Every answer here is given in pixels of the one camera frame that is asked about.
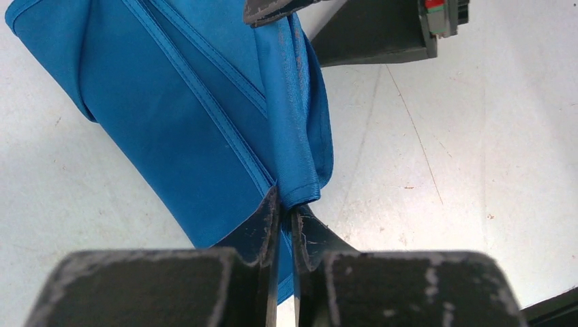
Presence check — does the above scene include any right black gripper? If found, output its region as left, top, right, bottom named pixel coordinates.
left=311, top=0, right=470, bottom=67

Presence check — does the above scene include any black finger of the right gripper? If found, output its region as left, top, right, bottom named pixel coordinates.
left=243, top=0, right=321, bottom=28

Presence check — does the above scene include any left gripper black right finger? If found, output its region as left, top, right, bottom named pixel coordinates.
left=290, top=206, right=526, bottom=326

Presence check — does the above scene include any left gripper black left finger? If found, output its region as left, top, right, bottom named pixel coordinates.
left=25, top=187, right=281, bottom=326

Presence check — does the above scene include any blue cloth napkin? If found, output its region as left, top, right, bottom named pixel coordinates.
left=4, top=0, right=335, bottom=306

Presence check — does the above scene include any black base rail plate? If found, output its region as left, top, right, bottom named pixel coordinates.
left=521, top=287, right=578, bottom=327

